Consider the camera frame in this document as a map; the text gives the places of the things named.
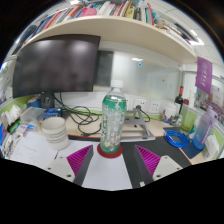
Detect black cables bundle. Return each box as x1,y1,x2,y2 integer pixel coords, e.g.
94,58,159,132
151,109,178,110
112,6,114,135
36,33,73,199
53,93,103,137

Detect dark wine bottle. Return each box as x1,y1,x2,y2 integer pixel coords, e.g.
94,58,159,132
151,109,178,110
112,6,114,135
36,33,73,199
174,85,185,114

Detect small blue box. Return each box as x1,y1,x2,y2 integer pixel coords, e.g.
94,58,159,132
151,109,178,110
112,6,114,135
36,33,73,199
43,107,64,121

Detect white wall outlet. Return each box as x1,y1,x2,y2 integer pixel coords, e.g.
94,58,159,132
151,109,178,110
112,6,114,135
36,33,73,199
148,99,163,114
133,98,149,113

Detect coiled blue cable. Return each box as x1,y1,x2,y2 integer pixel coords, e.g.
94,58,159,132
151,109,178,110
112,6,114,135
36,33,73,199
163,129,190,149

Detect purple hanging poster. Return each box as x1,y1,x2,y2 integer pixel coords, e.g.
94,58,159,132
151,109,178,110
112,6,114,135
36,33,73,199
194,56,214,95

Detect purple translucent water bottle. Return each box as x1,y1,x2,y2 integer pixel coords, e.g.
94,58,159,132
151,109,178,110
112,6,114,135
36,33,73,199
192,106,216,151

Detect black computer monitor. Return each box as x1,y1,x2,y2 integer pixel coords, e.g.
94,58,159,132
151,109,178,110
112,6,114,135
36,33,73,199
12,34,102,99

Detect white paper-wrapped mug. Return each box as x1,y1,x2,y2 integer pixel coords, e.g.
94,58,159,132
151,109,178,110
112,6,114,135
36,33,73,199
39,116,70,151

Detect round blue container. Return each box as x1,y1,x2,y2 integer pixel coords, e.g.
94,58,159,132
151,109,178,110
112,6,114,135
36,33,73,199
27,96,43,108

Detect beige shelf with books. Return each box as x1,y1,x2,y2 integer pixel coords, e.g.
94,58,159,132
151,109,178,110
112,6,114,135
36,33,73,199
11,0,204,66

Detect translucent green cup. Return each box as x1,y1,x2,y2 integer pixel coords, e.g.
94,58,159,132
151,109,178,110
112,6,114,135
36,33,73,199
179,99,198,134

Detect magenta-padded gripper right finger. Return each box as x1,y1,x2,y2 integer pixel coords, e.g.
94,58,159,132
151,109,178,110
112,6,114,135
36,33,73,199
133,143,184,188

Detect green floral label drink bottle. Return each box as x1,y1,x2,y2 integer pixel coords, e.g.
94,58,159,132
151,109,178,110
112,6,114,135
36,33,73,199
99,79,128,154

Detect white paper sheet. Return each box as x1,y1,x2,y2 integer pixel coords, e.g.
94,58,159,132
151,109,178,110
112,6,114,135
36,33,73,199
9,131,59,169

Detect clear plastic box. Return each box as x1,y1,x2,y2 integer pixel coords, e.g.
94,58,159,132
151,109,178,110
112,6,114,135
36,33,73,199
20,106,46,126

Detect black desk mat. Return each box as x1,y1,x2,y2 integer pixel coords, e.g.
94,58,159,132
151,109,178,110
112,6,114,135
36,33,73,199
68,133,193,189

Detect stack of white napkins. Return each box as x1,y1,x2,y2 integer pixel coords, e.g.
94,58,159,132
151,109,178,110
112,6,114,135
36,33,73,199
0,103,22,129

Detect grey metal laptop stand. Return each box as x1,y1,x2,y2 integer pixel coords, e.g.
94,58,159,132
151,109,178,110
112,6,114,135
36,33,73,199
121,105,157,143

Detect flat round red coaster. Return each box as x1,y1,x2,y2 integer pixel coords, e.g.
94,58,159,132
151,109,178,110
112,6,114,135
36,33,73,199
96,143,124,159

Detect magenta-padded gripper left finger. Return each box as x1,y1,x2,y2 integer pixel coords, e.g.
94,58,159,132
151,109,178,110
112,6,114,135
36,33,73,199
44,143,95,188

